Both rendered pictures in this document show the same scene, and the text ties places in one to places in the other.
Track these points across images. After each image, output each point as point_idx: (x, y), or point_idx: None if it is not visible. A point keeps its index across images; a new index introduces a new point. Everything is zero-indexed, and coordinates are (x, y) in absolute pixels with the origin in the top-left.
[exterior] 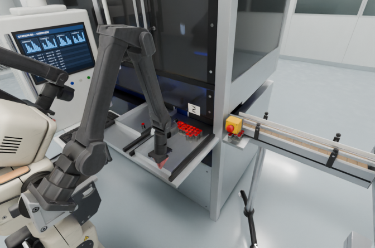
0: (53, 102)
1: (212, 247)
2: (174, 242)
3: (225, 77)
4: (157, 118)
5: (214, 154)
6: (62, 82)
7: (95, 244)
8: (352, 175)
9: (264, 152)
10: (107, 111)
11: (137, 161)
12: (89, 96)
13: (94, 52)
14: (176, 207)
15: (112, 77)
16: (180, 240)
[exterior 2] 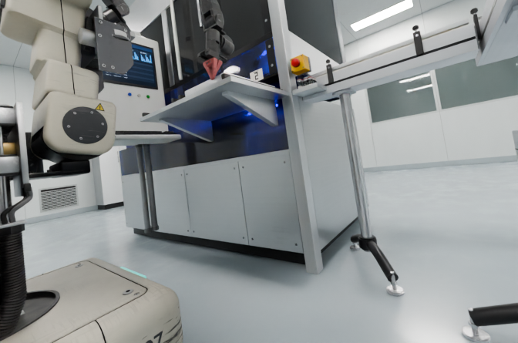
0: None
1: (315, 299)
2: (246, 301)
3: (279, 14)
4: (207, 4)
5: (287, 122)
6: (122, 11)
7: (109, 136)
8: (452, 44)
9: (350, 105)
10: None
11: (186, 98)
12: None
13: (158, 76)
14: (249, 270)
15: None
16: (256, 298)
